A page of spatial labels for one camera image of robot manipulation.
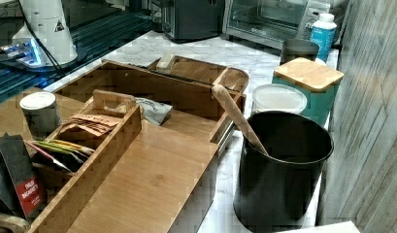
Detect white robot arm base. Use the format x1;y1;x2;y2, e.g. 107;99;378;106
0;0;81;69

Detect bamboo drawer cabinet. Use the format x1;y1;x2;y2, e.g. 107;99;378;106
26;119;220;233

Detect wooden spoon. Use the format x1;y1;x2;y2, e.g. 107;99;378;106
212;84;268;155

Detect silver foil packet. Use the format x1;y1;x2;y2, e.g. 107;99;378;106
136;97;173;125

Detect black toaster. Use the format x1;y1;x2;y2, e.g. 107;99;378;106
161;0;225;43

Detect brown tea packets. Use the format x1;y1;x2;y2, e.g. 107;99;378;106
60;115;120;137

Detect black utensil holder canister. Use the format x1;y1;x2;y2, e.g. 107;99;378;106
233;112;333;233

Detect grey metal cup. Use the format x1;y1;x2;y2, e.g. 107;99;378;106
280;39;319;65

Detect silver toaster oven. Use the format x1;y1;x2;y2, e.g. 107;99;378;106
222;0;332;50

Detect teal canister with bamboo lid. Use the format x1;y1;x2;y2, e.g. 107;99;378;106
273;57;344;126

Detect green yellow tea packets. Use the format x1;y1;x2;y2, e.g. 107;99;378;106
25;140;95;172

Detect white and blue bottle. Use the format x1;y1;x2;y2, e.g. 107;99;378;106
310;13;337;62

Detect white lidded metal can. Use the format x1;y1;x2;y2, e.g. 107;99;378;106
19;91;61;140

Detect black and red packet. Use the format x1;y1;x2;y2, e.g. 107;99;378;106
0;134;47;221

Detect wooden tea caddy with handle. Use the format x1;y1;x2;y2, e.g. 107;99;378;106
27;89;142;233

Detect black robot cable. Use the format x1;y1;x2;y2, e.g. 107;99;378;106
17;0;67;78

